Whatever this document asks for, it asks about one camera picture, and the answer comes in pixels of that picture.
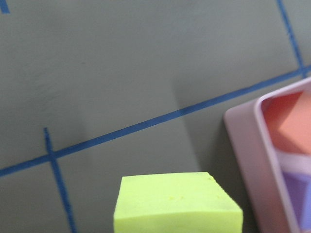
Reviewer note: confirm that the yellow foam block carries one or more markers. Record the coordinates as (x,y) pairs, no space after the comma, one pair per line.
(190,202)

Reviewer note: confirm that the orange foam block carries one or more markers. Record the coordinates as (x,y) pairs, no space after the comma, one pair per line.
(288,119)

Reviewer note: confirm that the purple foam block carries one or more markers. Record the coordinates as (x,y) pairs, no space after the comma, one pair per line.
(299,188)

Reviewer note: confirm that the pink plastic bin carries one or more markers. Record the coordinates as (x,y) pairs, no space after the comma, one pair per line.
(258,163)

